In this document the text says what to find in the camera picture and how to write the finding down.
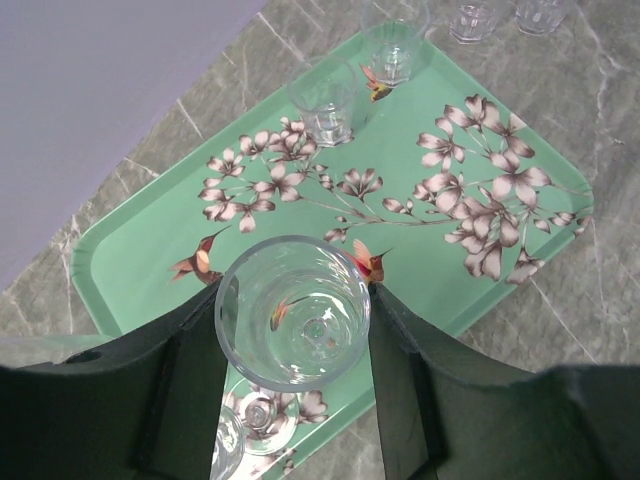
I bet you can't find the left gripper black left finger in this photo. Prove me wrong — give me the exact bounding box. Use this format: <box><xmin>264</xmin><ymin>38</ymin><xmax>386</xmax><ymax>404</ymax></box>
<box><xmin>1</xmin><ymin>285</ymin><xmax>227</xmax><ymax>479</ymax></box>

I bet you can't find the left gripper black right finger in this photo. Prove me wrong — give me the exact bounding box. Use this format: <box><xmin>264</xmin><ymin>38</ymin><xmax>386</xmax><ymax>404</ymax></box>
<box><xmin>369</xmin><ymin>284</ymin><xmax>639</xmax><ymax>479</ymax></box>

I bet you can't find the clear stemmed wine glass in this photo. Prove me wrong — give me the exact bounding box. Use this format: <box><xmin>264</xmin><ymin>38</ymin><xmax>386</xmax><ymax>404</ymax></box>
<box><xmin>214</xmin><ymin>235</ymin><xmax>371</xmax><ymax>456</ymax></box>

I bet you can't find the small clear tumbler glass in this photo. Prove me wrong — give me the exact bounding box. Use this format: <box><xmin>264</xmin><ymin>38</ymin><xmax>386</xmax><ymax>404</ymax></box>
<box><xmin>360</xmin><ymin>0</ymin><xmax>431</xmax><ymax>87</ymax></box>

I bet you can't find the tall clear champagne flute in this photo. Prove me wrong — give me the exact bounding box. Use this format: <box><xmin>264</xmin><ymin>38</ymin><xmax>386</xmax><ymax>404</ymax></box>
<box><xmin>209</xmin><ymin>406</ymin><xmax>245</xmax><ymax>480</ymax></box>

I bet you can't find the green floral hummingbird tray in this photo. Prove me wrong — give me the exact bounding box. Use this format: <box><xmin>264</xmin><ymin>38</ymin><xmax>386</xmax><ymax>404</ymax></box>
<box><xmin>69</xmin><ymin>29</ymin><xmax>596</xmax><ymax>480</ymax></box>

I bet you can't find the clear low glass front right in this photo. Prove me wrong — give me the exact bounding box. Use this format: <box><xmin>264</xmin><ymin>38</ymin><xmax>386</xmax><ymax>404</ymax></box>
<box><xmin>515</xmin><ymin>0</ymin><xmax>573</xmax><ymax>36</ymax></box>

